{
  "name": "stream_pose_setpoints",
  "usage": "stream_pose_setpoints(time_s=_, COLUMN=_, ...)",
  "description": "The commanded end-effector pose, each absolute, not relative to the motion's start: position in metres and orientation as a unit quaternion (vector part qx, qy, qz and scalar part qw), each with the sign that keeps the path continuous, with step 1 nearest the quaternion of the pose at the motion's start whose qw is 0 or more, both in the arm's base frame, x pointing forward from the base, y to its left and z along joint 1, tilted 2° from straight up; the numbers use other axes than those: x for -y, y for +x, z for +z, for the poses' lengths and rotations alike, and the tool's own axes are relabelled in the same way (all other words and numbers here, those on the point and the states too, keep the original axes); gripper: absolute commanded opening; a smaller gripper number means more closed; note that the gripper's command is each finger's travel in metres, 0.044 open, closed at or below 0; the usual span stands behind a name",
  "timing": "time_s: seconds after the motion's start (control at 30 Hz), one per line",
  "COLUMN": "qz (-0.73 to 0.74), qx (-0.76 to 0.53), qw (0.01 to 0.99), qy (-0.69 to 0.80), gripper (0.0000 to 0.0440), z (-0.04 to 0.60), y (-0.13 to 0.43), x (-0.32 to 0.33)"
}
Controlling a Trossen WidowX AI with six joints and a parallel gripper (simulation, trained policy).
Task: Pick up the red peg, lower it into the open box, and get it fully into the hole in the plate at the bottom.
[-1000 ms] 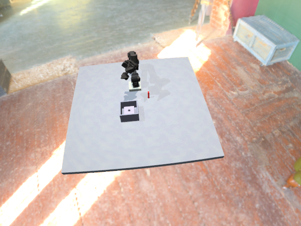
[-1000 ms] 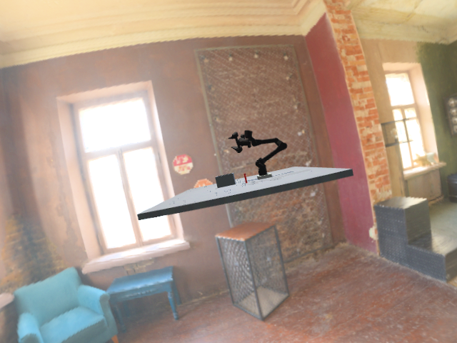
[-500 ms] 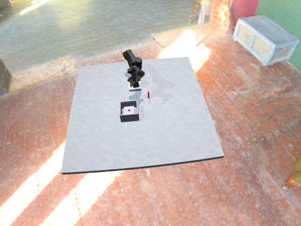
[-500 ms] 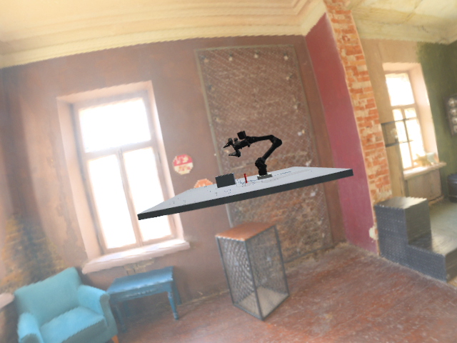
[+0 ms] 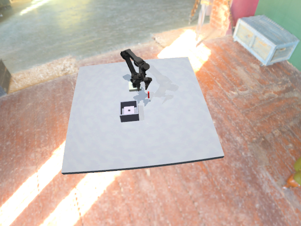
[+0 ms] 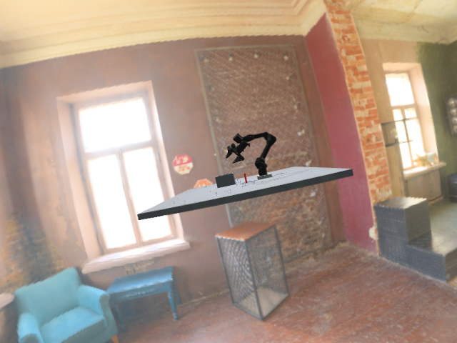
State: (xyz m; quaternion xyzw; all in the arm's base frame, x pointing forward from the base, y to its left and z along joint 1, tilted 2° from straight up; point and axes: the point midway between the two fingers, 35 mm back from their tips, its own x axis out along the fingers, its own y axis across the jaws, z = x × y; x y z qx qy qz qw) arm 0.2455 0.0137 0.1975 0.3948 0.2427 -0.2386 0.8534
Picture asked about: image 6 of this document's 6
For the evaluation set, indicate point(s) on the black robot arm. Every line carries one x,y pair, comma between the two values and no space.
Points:
260,161

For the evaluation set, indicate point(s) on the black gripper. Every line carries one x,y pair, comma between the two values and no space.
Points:
237,151

